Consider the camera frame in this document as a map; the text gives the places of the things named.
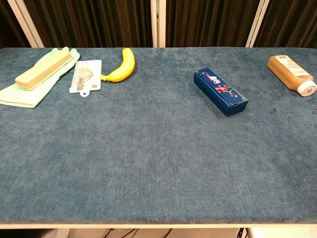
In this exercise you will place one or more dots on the blue glasses case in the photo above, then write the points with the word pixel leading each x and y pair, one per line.
pixel 218 91

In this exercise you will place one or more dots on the blue table cloth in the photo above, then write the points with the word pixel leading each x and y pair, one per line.
pixel 148 161

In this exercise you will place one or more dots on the yellow banana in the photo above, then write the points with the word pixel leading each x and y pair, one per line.
pixel 128 64

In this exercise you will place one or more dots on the white ruler set package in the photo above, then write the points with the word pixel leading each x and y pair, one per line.
pixel 86 77

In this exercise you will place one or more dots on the dark pleated curtain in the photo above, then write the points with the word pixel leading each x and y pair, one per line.
pixel 210 22
pixel 292 24
pixel 10 29
pixel 86 22

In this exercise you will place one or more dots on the peach pencil case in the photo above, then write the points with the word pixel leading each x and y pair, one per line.
pixel 42 70

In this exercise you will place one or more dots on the brown sauce bottle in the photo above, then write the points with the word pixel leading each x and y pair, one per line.
pixel 284 72

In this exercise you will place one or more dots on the green rubber glove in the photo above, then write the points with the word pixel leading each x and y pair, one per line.
pixel 15 98

